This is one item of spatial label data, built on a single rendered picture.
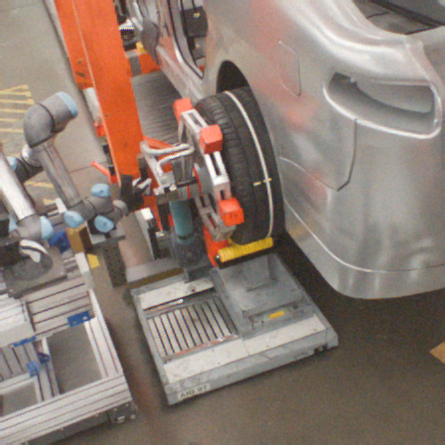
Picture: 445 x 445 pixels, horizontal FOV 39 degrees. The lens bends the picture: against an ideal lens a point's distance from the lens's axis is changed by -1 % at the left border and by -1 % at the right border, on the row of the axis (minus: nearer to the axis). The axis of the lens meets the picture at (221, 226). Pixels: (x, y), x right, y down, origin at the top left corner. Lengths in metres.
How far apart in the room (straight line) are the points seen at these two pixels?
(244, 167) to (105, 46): 0.87
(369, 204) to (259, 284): 1.30
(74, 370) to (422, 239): 1.66
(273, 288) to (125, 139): 1.00
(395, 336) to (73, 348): 1.51
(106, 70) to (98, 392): 1.40
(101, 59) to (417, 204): 1.61
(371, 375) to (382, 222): 1.19
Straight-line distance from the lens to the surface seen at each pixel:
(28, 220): 2.08
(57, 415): 2.74
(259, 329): 2.96
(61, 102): 2.50
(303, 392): 2.86
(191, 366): 2.93
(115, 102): 2.95
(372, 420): 2.77
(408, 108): 1.84
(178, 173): 2.45
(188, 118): 2.62
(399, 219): 1.85
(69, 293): 2.49
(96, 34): 2.85
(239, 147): 2.42
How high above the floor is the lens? 2.18
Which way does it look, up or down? 34 degrees down
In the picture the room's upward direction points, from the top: 9 degrees counter-clockwise
